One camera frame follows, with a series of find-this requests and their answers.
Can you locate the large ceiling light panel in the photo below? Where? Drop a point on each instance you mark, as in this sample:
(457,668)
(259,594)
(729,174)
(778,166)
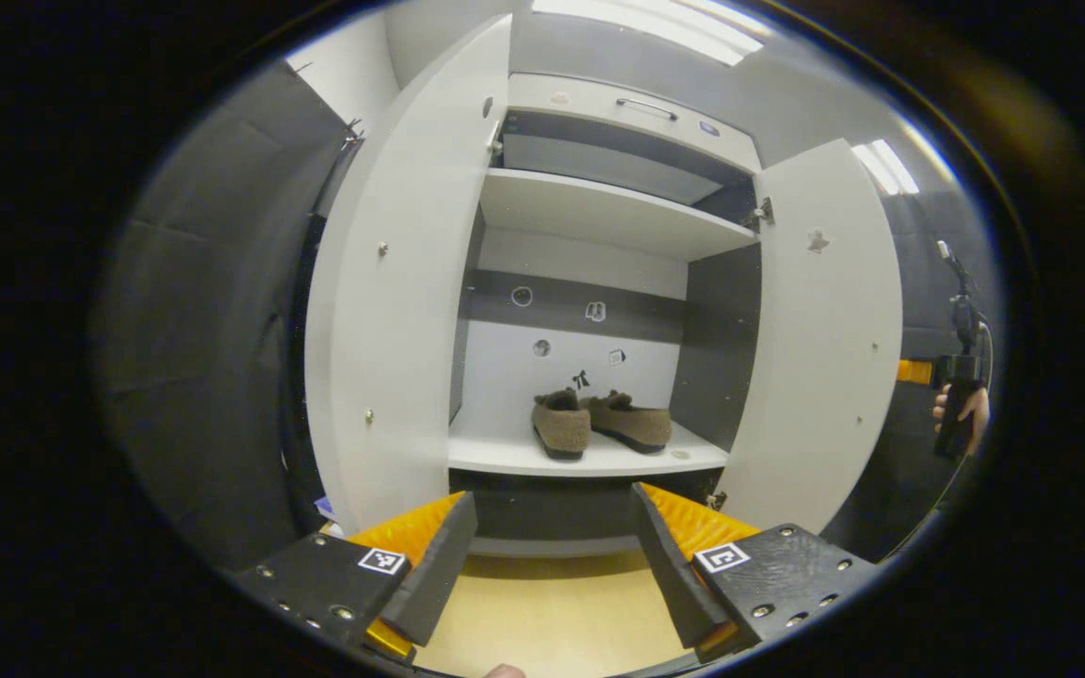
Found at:
(655,24)

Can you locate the brown fuzzy shoe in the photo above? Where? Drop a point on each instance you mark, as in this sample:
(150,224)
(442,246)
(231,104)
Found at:
(637,426)
(561,428)

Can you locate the small ceiling light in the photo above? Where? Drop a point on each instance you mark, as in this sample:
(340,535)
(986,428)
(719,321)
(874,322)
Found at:
(886,168)

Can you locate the white cabinet drawer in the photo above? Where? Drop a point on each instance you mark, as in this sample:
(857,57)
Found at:
(590,104)

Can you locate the black backdrop cloth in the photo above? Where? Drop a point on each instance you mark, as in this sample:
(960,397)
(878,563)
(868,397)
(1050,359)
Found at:
(213,330)

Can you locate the blue book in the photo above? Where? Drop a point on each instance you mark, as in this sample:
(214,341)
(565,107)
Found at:
(326,508)

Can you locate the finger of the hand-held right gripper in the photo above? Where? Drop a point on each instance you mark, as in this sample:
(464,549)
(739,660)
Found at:
(914,372)

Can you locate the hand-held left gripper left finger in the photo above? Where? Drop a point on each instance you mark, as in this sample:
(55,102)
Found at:
(434,574)

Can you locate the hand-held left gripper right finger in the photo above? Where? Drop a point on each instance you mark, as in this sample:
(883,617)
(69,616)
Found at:
(670,574)

